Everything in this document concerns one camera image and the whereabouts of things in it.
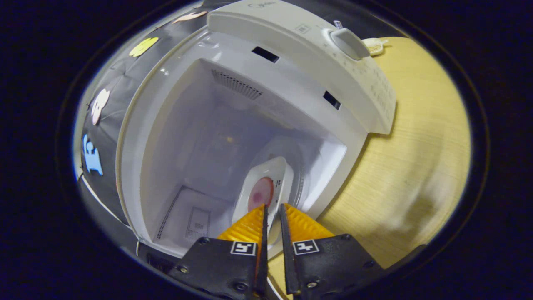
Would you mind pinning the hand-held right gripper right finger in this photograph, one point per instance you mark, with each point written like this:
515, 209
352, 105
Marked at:
288, 266

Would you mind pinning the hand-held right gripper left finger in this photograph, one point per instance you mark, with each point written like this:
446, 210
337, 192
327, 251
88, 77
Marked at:
264, 266

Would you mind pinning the divided dish of grains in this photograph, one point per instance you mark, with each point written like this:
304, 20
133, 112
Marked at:
374, 46

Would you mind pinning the white plate with pink food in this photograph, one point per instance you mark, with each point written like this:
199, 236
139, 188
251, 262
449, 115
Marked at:
258, 175

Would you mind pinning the white microwave oven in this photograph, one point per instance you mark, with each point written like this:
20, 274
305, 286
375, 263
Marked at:
291, 46

